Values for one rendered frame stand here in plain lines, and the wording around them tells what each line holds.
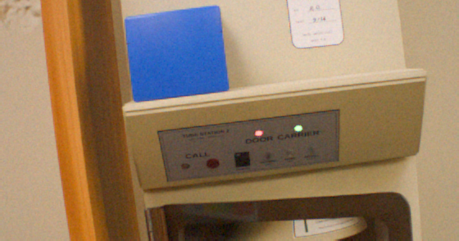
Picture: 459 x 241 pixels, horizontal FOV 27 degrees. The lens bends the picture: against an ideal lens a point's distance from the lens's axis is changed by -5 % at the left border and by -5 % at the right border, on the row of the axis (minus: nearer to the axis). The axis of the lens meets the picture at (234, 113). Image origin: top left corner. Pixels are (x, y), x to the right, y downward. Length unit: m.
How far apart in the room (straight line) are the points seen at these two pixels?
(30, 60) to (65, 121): 0.54
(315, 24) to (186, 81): 0.19
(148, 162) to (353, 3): 0.30
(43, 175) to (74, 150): 0.54
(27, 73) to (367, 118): 0.69
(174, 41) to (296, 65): 0.17
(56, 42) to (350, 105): 0.32
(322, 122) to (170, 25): 0.19
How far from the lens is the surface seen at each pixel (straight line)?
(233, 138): 1.04
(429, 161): 1.59
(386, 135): 1.08
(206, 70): 1.01
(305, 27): 1.12
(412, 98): 1.04
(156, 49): 1.01
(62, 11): 1.04
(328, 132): 1.05
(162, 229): 1.11
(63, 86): 1.04
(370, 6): 1.13
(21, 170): 1.59
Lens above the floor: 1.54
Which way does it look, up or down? 3 degrees down
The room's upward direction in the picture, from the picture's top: 7 degrees counter-clockwise
